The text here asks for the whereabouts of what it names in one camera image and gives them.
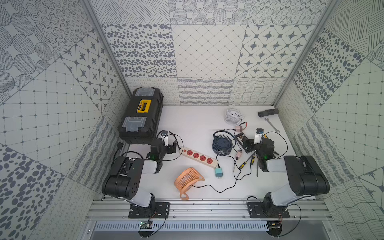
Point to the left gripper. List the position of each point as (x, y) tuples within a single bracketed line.
[(172, 147)]

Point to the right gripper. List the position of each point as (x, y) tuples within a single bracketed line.
[(251, 143)]

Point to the pink usb charger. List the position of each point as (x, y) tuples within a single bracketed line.
[(239, 129), (238, 155)]

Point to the beige red power strip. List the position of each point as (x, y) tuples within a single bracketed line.
[(199, 157)]

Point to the teal USB charger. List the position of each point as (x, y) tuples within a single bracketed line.
[(218, 173)]

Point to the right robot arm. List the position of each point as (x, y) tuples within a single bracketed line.
[(305, 177)]

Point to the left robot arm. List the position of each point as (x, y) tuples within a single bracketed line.
[(123, 179)]

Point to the orange desk fan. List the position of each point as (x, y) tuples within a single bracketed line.
[(185, 181)]

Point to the dark blue desk fan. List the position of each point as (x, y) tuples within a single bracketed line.
[(223, 142)]

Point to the black yellow screwdriver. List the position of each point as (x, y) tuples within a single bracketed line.
[(253, 158), (245, 162)]

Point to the black bit set case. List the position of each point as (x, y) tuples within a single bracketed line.
[(243, 141)]

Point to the silver wrench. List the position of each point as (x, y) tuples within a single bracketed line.
[(270, 123)]

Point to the black yellow toolbox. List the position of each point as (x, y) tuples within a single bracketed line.
[(139, 124)]

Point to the black cylinder grip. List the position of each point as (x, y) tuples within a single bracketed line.
[(268, 112)]

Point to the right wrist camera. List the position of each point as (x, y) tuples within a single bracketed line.
[(259, 134)]

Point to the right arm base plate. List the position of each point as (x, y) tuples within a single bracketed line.
[(260, 211)]

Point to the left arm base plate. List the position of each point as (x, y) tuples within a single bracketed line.
[(156, 210)]

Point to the aluminium rail frame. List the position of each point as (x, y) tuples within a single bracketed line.
[(111, 209)]

